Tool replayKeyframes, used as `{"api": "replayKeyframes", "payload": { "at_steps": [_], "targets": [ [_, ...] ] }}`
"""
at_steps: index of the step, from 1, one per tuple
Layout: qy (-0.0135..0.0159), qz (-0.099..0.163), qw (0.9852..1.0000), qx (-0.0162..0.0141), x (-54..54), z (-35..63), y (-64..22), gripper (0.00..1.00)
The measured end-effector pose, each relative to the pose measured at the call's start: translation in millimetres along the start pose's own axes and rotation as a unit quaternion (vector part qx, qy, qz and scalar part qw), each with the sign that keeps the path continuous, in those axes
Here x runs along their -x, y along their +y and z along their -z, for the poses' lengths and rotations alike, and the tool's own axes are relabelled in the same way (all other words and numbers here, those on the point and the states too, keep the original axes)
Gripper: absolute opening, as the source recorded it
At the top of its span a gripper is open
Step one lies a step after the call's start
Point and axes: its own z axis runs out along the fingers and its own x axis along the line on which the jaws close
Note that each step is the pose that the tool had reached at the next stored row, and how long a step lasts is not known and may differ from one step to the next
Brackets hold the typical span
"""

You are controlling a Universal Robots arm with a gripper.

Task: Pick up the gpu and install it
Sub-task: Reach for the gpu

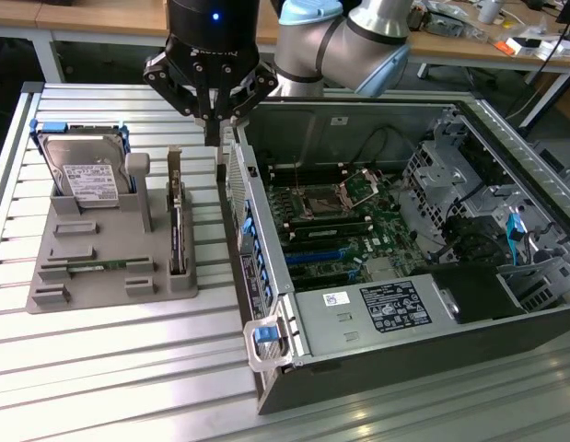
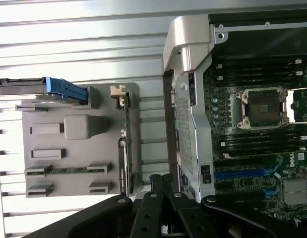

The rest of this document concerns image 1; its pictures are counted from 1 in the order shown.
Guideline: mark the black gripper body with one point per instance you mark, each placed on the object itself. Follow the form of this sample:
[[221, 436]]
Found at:
[[211, 37]]

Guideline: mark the graphics card with metal bracket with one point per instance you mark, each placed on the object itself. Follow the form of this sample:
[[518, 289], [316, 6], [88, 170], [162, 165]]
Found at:
[[176, 221]]

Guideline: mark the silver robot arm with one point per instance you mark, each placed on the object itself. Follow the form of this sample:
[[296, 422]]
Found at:
[[340, 41]]

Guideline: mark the locking lever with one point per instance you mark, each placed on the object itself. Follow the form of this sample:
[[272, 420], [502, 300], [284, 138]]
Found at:
[[297, 172]]

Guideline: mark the long wooden desk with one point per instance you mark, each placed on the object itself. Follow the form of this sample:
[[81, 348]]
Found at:
[[82, 16]]

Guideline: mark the hard disk in blue carrier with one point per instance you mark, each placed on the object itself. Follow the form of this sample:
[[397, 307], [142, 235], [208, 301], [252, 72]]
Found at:
[[84, 170]]

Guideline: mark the CPU socket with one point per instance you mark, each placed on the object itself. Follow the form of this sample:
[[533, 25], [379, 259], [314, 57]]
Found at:
[[322, 206]]

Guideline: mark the metal socket cover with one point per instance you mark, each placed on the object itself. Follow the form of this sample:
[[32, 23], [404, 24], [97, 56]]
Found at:
[[362, 186]]

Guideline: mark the black RAM stick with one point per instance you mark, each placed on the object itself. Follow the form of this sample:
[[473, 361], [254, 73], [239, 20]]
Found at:
[[330, 231]]

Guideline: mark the grey parts rack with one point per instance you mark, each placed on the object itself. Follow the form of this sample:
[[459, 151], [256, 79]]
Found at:
[[105, 244]]

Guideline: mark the blue expansion slot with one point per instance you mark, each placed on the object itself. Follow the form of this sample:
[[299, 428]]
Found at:
[[314, 257]]

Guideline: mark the green motherboard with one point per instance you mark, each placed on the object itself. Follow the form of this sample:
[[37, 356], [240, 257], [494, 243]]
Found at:
[[381, 235]]

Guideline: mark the green RAM stick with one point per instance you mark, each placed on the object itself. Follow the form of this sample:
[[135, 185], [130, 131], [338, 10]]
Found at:
[[98, 265]]

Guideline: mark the silver drive cage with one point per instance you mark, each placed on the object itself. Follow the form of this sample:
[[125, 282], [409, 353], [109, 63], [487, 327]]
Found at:
[[436, 175]]

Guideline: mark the cluttered wooden desk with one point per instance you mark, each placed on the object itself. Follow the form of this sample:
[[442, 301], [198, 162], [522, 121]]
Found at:
[[450, 46]]

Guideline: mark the white cylinder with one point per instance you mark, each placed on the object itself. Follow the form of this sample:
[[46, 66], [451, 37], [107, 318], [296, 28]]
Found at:
[[489, 10]]

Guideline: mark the silver power supply unit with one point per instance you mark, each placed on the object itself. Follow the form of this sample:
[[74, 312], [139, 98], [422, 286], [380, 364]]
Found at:
[[358, 322]]

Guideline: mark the black case fan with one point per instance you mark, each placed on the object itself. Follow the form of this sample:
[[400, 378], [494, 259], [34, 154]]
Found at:
[[473, 239]]

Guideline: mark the orange and white box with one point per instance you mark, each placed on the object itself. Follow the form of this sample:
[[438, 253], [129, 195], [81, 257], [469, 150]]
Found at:
[[519, 46]]

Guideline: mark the black plastic shroud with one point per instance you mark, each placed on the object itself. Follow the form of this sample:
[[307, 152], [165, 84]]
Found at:
[[473, 294]]

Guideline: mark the silver computer case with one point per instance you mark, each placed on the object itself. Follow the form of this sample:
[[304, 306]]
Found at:
[[558, 161]]

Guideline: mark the open black PC case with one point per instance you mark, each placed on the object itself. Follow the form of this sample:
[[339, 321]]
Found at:
[[404, 368]]

